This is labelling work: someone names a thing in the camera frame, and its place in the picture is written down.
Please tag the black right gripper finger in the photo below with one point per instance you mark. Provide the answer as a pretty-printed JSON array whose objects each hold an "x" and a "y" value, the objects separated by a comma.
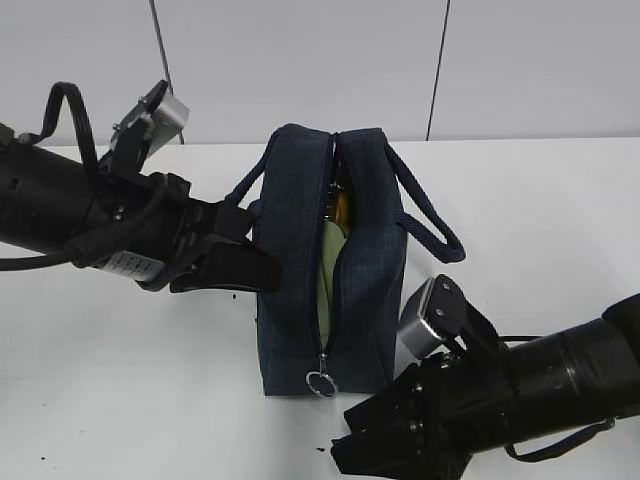
[
  {"x": 400, "y": 405},
  {"x": 394, "y": 452}
]

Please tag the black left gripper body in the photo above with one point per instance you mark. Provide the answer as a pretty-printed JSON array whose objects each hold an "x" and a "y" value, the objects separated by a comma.
[{"x": 159, "y": 235}]

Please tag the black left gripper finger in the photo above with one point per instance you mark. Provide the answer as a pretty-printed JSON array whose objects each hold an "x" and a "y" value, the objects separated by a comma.
[
  {"x": 225, "y": 266},
  {"x": 231, "y": 222}
]

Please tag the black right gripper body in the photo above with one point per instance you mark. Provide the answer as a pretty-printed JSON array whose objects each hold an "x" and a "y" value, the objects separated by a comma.
[{"x": 445, "y": 413}]

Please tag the green lidded glass food container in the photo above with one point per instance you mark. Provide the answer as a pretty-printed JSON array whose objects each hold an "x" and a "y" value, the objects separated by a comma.
[{"x": 333, "y": 240}]

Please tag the yellow pear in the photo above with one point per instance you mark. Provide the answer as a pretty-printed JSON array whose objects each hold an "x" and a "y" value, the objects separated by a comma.
[{"x": 340, "y": 211}]

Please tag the dark blue fabric lunch bag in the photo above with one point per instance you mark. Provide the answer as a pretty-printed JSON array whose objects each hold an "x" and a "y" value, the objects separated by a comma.
[{"x": 299, "y": 171}]

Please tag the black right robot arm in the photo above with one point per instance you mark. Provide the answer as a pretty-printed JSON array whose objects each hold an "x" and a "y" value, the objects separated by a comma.
[{"x": 579, "y": 381}]

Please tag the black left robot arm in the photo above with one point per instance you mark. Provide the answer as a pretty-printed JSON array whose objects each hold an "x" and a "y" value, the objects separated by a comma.
[{"x": 46, "y": 199}]

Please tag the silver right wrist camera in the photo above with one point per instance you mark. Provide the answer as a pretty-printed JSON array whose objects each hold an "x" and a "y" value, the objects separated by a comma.
[{"x": 439, "y": 315}]

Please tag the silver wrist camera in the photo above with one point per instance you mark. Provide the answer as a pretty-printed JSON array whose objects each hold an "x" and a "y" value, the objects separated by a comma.
[
  {"x": 439, "y": 315},
  {"x": 156, "y": 119}
]

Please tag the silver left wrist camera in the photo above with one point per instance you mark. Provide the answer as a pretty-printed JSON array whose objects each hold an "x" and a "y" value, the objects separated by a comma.
[{"x": 156, "y": 119}]

